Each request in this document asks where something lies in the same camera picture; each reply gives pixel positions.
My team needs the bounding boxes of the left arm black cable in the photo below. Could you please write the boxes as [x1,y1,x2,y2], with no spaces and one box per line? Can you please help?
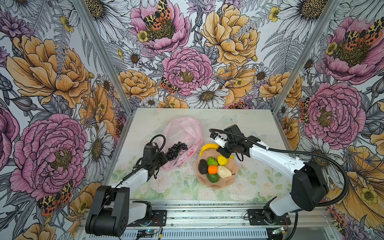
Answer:
[92,134,167,223]

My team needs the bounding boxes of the right aluminium corner post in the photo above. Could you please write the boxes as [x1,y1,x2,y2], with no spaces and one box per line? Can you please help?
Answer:
[272,0,341,116]

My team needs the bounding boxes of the beige fake garlic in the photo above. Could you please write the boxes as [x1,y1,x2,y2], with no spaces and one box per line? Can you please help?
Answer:
[217,165,233,179]

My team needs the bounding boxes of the yellow fake lemon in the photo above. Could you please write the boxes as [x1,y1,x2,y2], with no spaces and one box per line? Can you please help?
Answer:
[217,155,229,166]

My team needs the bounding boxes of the dark fake grape bunch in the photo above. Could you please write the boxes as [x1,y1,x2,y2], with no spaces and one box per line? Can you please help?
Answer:
[165,142,188,161]

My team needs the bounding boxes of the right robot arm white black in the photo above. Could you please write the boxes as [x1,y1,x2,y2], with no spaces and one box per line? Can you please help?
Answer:
[209,125,329,223]

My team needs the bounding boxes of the green fake lime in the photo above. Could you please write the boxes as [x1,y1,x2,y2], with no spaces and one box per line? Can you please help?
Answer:
[207,157,219,166]

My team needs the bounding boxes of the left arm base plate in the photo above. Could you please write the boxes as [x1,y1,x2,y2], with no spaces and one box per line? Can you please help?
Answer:
[130,210,168,227]

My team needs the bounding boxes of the dark brown fake avocado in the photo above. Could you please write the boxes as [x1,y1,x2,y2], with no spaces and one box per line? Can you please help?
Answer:
[198,159,209,175]

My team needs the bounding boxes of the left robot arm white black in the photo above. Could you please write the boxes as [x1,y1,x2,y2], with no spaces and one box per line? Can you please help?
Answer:
[85,143,168,237]

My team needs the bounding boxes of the pink faceted plastic bowl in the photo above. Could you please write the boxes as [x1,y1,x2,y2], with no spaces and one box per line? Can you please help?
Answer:
[193,149,240,190]

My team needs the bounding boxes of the aluminium corner post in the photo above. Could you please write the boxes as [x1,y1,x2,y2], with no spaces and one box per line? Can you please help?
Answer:
[272,0,341,116]
[74,1,134,117]

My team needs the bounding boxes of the left aluminium corner post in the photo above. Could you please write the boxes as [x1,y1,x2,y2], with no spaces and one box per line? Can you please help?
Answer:
[74,1,134,117]

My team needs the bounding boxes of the green circuit board left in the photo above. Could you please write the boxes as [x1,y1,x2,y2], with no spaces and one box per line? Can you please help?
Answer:
[136,229,160,240]

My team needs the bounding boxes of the orange fake fruit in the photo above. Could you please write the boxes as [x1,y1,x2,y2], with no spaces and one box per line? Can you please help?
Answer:
[208,165,218,175]

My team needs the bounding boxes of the green circuit board right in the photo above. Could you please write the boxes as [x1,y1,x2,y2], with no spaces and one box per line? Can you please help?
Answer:
[272,227,286,235]

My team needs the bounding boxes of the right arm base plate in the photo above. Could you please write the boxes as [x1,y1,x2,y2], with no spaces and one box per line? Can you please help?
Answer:
[245,209,292,226]

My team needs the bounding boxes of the white slotted cable duct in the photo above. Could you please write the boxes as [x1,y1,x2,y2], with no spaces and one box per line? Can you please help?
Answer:
[119,228,269,240]

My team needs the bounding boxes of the yellow fake banana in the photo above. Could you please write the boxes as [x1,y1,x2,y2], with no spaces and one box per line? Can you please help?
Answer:
[198,144,221,160]

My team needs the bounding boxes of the pink plastic bag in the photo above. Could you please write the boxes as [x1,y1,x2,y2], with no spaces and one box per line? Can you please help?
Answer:
[161,117,203,171]

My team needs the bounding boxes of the green circuit board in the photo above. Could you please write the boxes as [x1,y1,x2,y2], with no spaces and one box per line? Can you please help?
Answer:
[272,227,286,235]
[136,229,160,240]

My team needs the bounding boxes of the dark green fake avocado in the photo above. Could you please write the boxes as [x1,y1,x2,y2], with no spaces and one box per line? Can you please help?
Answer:
[207,174,220,183]

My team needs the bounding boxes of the aluminium frame rail front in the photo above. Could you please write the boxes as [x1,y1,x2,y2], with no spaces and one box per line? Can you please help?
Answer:
[78,200,334,230]

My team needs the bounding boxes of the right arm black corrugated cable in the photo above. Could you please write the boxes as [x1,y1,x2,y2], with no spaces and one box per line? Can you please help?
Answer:
[209,128,350,240]

